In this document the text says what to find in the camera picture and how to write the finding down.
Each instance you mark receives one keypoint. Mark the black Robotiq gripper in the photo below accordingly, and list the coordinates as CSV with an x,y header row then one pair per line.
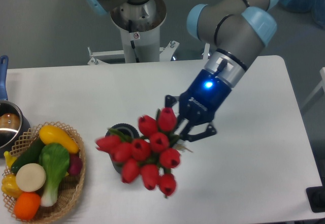
x,y
197,105

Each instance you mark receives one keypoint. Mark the red tulip bouquet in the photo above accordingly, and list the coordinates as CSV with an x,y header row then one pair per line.
x,y
152,156

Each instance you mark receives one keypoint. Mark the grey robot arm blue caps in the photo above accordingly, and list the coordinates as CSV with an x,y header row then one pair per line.
x,y
240,30

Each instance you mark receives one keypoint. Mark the dark grey ribbed vase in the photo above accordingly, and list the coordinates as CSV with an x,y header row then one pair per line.
x,y
127,130

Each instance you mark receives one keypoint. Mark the purple red radish toy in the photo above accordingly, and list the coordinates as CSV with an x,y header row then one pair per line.
x,y
75,165

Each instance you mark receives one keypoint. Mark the green bok choy toy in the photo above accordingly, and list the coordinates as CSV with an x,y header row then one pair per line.
x,y
55,160

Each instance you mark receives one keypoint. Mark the yellow squash toy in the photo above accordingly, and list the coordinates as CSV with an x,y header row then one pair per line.
x,y
51,134

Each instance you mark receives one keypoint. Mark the woven wicker basket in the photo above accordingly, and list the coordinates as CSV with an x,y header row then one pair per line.
x,y
70,188

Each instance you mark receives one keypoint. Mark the dark green cucumber toy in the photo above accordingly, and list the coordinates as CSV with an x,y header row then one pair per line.
x,y
30,155

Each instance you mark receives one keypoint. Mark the black device at edge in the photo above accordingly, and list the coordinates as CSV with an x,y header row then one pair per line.
x,y
316,198

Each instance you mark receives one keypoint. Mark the cream round radish slice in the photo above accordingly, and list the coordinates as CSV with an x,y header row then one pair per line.
x,y
31,177

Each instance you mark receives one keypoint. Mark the yellow banana toy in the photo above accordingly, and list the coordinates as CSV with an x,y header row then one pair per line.
x,y
9,159

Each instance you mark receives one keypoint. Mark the orange toy fruit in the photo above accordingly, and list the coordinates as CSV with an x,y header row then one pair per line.
x,y
27,205

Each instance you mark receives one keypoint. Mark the yellow bell pepper toy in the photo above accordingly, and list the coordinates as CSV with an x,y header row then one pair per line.
x,y
10,187

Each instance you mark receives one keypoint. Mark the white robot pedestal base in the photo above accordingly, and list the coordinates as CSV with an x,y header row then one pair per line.
x,y
139,27

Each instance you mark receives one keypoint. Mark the white frame at right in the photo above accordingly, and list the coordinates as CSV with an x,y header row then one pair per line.
x,y
314,95

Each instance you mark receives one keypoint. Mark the blue handled steel saucepan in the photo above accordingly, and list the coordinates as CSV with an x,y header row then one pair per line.
x,y
13,122

